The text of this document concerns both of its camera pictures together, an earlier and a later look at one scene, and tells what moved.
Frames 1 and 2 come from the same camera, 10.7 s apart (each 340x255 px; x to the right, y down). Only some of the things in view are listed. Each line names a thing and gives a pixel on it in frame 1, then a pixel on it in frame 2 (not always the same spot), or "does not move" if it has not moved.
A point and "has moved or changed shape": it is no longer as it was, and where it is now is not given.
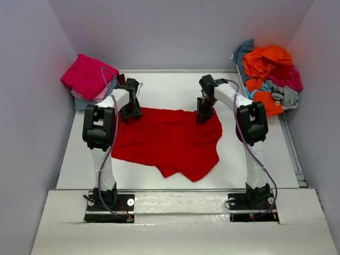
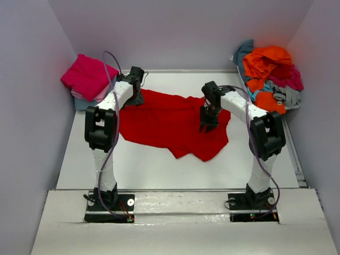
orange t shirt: x=263 y=62 does not move
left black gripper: x=130 y=113 -> x=136 y=98
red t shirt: x=173 y=138 has moved or changed shape
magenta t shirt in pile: x=287 y=75 does not move
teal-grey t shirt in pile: x=243 y=49 does not move
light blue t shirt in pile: x=251 y=95 does not move
